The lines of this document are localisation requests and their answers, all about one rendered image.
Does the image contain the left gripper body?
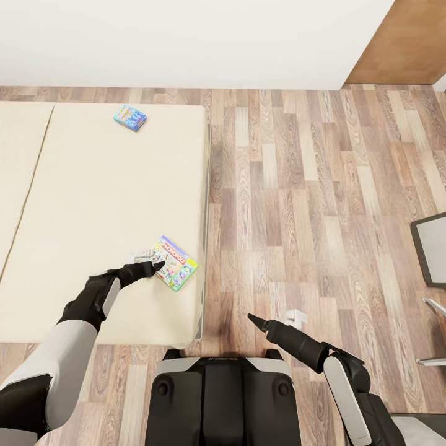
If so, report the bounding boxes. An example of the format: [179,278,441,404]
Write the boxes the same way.
[123,261,155,283]

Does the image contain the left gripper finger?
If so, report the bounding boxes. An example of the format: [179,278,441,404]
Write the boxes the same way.
[153,261,165,272]

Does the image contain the board game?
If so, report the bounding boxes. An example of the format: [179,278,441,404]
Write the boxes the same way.
[113,104,147,131]
[141,235,199,292]

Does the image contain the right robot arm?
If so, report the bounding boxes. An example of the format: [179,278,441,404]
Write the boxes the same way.
[248,310,406,446]

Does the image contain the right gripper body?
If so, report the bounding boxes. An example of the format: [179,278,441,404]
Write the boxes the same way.
[266,320,310,362]

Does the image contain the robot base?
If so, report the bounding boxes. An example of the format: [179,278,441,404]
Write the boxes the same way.
[145,349,302,446]

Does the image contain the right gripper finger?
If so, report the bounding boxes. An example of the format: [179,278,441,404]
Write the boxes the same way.
[248,313,273,333]

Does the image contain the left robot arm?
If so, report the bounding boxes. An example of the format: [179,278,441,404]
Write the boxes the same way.
[0,250,165,446]

